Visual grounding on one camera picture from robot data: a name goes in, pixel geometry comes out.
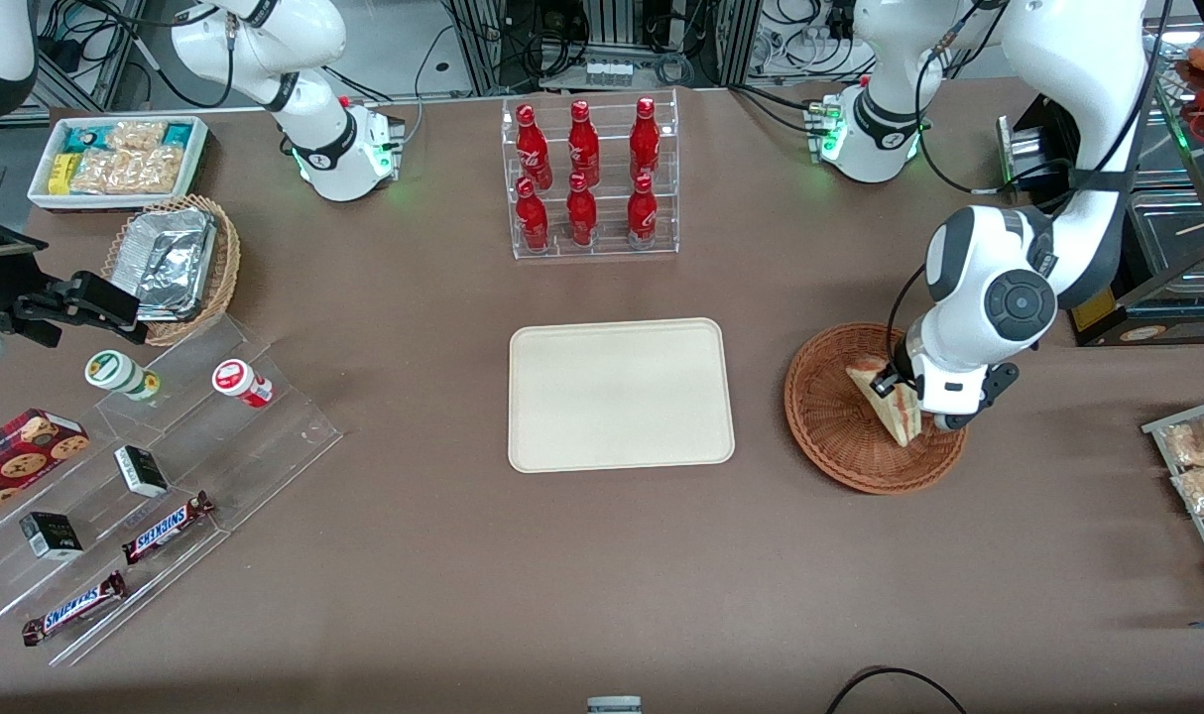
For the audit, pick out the triangle sandwich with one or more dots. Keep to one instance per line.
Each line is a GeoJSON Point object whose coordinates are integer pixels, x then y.
{"type": "Point", "coordinates": [900, 421]}

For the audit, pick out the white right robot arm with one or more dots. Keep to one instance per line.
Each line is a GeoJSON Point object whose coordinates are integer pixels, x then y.
{"type": "Point", "coordinates": [314, 139]}

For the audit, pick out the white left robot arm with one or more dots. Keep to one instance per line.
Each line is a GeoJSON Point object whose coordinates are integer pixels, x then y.
{"type": "Point", "coordinates": [1078, 79]}

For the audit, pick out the large round wicker basket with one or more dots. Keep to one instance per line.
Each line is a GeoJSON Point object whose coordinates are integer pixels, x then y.
{"type": "Point", "coordinates": [840, 436]}

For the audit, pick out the small wicker basket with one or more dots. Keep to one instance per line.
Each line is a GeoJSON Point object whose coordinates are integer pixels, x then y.
{"type": "Point", "coordinates": [227, 268]}

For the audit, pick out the grey snack tray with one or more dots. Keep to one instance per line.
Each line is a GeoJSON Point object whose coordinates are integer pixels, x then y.
{"type": "Point", "coordinates": [1155, 429]}

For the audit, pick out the cream plastic tray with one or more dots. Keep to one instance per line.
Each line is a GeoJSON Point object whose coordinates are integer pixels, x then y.
{"type": "Point", "coordinates": [622, 397]}

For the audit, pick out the green lid snack cup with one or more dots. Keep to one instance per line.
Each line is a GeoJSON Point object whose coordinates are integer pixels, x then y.
{"type": "Point", "coordinates": [116, 372]}

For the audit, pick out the stack of foil trays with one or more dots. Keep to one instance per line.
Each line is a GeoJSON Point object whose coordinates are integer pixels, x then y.
{"type": "Point", "coordinates": [171, 258]}

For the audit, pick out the yellow snack packet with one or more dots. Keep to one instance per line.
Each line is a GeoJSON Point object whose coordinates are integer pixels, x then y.
{"type": "Point", "coordinates": [61, 172]}

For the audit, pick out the white snack bin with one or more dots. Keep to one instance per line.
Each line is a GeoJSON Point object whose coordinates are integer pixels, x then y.
{"type": "Point", "coordinates": [106, 202]}

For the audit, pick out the black food warmer machine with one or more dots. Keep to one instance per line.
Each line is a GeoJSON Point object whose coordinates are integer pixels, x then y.
{"type": "Point", "coordinates": [1103, 332]}

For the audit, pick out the large rice cracker bag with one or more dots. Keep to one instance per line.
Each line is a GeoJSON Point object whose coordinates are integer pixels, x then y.
{"type": "Point", "coordinates": [131, 171]}

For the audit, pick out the teal snack packet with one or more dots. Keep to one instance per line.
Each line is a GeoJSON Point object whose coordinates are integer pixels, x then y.
{"type": "Point", "coordinates": [84, 137]}
{"type": "Point", "coordinates": [178, 134]}

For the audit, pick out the red lid snack cup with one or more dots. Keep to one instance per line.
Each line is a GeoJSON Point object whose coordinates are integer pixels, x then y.
{"type": "Point", "coordinates": [235, 379]}

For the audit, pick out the small rice cracker bag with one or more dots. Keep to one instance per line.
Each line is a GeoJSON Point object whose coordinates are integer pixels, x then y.
{"type": "Point", "coordinates": [138, 134]}

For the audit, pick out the small black box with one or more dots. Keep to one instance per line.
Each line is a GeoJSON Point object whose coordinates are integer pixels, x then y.
{"type": "Point", "coordinates": [52, 535]}
{"type": "Point", "coordinates": [141, 472]}

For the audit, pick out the red plaid cookie box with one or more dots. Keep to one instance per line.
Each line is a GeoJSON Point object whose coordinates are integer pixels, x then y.
{"type": "Point", "coordinates": [17, 456]}

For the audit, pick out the clear acrylic stepped stand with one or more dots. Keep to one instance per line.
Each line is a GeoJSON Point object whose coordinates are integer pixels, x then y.
{"type": "Point", "coordinates": [285, 426]}

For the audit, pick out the steel warmer pan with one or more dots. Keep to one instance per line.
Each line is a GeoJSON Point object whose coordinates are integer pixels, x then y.
{"type": "Point", "coordinates": [1172, 159]}
{"type": "Point", "coordinates": [1172, 233]}

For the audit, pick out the Snickers chocolate bar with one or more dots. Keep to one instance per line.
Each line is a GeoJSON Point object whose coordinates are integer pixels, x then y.
{"type": "Point", "coordinates": [166, 528]}
{"type": "Point", "coordinates": [74, 608]}

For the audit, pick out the red cola bottle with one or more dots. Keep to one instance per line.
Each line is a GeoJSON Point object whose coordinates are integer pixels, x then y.
{"type": "Point", "coordinates": [532, 144]}
{"type": "Point", "coordinates": [583, 139]}
{"type": "Point", "coordinates": [582, 213]}
{"type": "Point", "coordinates": [645, 139]}
{"type": "Point", "coordinates": [642, 213]}
{"type": "Point", "coordinates": [533, 220]}

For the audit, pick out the clear acrylic bottle rack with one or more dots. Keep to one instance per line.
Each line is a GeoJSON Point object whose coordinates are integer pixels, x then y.
{"type": "Point", "coordinates": [610, 243]}

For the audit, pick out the grey socket strip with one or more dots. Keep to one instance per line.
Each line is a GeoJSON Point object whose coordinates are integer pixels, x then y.
{"type": "Point", "coordinates": [610, 71]}

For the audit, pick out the small grey device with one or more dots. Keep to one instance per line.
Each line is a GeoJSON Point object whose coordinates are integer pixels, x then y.
{"type": "Point", "coordinates": [614, 706]}

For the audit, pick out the aluminium frame rack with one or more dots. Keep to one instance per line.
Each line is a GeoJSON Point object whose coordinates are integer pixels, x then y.
{"type": "Point", "coordinates": [473, 45]}

